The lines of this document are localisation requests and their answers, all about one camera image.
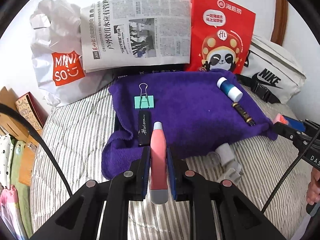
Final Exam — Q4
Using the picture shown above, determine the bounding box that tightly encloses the white plastic shopping bag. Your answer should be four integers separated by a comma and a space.
29, 0, 113, 108

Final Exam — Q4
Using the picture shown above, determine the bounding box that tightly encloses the black cardboard box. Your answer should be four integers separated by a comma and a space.
112, 64, 184, 79

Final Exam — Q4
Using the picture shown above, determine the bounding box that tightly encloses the person's right hand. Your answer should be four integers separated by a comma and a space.
306, 166, 320, 205

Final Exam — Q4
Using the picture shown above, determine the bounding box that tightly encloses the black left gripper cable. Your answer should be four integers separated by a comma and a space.
0, 102, 74, 198

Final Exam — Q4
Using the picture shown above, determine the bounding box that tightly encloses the pink printed cloth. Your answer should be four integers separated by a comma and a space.
0, 185, 25, 240

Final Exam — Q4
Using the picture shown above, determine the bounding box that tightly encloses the green binder clip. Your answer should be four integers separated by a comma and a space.
134, 82, 155, 110

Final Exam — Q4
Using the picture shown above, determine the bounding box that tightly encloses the folded newspaper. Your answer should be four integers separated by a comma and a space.
80, 0, 193, 73

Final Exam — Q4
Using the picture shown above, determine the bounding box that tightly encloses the striped bed sheet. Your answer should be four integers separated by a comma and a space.
29, 80, 320, 240

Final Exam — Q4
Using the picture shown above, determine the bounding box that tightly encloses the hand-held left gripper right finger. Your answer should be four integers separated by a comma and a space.
166, 147, 287, 240

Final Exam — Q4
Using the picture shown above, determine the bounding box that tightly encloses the white dotted cloth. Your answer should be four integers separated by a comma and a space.
0, 132, 18, 188

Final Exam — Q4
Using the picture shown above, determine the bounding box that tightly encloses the green cloth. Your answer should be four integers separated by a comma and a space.
10, 140, 33, 230

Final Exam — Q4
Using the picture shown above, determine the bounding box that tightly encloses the red paper bag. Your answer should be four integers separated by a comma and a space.
182, 0, 257, 75

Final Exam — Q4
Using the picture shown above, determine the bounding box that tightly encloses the patterned notebook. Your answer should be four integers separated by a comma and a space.
14, 92, 49, 130

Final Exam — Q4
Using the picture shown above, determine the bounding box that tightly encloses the black braided right gripper cable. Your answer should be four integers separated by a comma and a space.
260, 127, 320, 213

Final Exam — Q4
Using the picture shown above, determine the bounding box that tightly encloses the small clear plastic cap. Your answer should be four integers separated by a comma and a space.
208, 151, 221, 165

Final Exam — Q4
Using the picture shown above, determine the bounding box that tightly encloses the white waist bag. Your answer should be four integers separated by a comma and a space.
235, 35, 307, 104

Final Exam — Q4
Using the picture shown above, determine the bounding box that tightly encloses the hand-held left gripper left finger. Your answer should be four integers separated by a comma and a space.
30, 146, 152, 240

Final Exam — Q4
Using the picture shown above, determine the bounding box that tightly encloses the pink grey pen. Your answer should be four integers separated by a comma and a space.
149, 121, 169, 205

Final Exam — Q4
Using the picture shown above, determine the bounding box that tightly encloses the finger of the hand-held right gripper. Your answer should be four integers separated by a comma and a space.
286, 118, 320, 136
272, 124, 308, 143

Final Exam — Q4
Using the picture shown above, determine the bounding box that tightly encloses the wooden bedside stool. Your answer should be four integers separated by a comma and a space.
19, 127, 48, 187

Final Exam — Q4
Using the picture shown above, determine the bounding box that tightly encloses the dark brown gold tube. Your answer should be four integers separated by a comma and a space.
231, 102, 256, 127

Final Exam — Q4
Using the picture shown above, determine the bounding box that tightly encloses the wooden headboard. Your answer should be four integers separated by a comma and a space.
0, 86, 33, 143

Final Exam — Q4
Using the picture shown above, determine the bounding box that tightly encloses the purple towel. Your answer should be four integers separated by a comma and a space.
101, 70, 278, 180

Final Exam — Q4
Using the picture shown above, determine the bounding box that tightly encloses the black rectangular case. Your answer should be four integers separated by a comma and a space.
138, 112, 152, 147

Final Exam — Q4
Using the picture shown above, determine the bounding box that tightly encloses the blue white bottle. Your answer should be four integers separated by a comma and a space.
216, 77, 243, 102

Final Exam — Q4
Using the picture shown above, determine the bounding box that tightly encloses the curved wooden frame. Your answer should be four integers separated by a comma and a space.
271, 0, 289, 47

